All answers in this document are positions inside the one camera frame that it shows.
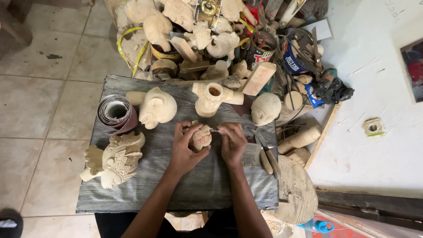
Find turned wooden cylinder piece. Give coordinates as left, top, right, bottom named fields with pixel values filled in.
left=277, top=125, right=323, bottom=155

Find black shoe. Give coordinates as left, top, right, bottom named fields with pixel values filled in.
left=0, top=208, right=24, bottom=238

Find tin can with red label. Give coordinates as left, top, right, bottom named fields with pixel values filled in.
left=245, top=31, right=279, bottom=71

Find blue tin can with tools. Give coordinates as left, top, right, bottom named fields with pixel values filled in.
left=280, top=28, right=314, bottom=76

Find ornate carved wooden bird figure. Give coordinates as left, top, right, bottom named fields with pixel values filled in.
left=79, top=131, right=146, bottom=190

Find round carved wooden head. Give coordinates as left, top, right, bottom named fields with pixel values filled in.
left=251, top=93, right=282, bottom=127

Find carved wooden elephant head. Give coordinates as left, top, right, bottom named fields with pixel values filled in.
left=126, top=87, right=178, bottom=130

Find blue plastic bottle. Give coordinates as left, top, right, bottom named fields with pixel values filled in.
left=296, top=217, right=335, bottom=234

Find person's black shorts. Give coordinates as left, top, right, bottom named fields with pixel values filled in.
left=95, top=210, right=265, bottom=238

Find framed picture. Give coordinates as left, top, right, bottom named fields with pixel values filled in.
left=399, top=37, right=423, bottom=104

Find small round wooden disc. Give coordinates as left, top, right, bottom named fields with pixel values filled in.
left=284, top=91, right=304, bottom=111

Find grey sandpaper sheet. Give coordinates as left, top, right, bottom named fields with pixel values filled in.
left=241, top=151, right=263, bottom=168

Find heap of unfinished wooden carvings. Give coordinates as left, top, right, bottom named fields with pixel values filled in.
left=104, top=0, right=331, bottom=90

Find black cloth bundle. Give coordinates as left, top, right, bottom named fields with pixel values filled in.
left=312, top=68, right=355, bottom=105

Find long wooden slat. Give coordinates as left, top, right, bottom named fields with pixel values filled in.
left=304, top=102, right=343, bottom=171

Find person's right hand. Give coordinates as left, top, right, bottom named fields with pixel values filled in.
left=216, top=122, right=248, bottom=168

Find roll of brown sandpaper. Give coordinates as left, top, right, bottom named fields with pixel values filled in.
left=97, top=95, right=139, bottom=135

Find small carved wooden figure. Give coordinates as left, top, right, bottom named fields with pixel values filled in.
left=188, top=124, right=213, bottom=152

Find yellow plastic strap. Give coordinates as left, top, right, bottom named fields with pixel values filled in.
left=117, top=26, right=150, bottom=78

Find rectangular pale wooden block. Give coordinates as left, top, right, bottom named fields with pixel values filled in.
left=242, top=61, right=277, bottom=97

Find carved wooden torso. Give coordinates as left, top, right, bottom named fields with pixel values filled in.
left=192, top=81, right=244, bottom=118

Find white wall socket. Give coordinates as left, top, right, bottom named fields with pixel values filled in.
left=362, top=117, right=386, bottom=137

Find carving knife with wooden handle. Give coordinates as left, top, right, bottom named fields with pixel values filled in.
left=254, top=135, right=274, bottom=175
left=249, top=128, right=282, bottom=180

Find white paper sheet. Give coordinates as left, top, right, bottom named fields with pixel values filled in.
left=301, top=17, right=334, bottom=41

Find round wooden stump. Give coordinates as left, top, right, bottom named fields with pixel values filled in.
left=264, top=155, right=319, bottom=225

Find card with golden mask print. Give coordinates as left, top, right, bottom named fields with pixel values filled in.
left=193, top=0, right=223, bottom=31

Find person's left hand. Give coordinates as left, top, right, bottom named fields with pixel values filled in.
left=170, top=120, right=212, bottom=170

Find dark brown sandpaper piece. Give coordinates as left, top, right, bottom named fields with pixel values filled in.
left=231, top=94, right=254, bottom=117

